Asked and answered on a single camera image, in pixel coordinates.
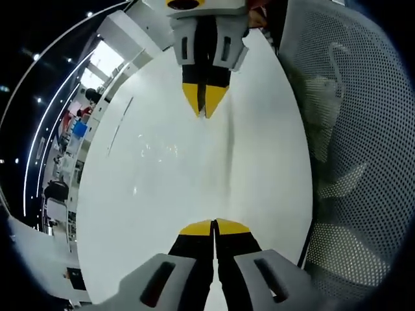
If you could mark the blue box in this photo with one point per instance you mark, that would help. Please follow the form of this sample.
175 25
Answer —
80 130

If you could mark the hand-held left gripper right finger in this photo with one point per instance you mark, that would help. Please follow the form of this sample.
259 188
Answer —
240 246

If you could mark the white square pillar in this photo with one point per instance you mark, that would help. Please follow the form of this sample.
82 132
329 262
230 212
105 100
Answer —
39 252
129 35

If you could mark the white appliance box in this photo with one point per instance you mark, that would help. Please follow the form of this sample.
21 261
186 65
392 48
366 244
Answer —
56 210

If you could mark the grey mesh office chair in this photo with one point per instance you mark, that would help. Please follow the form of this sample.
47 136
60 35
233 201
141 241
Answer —
356 97

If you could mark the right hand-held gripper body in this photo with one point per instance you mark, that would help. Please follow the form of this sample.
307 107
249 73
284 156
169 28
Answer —
207 8

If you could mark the long metal strip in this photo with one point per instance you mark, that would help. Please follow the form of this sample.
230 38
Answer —
121 123

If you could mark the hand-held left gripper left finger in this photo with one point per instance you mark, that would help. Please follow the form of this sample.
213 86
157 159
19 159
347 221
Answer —
189 256

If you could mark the clear food packaging bag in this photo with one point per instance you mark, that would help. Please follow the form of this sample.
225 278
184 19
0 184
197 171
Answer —
162 150

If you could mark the black cabinet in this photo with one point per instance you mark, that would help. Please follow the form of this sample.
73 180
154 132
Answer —
76 279

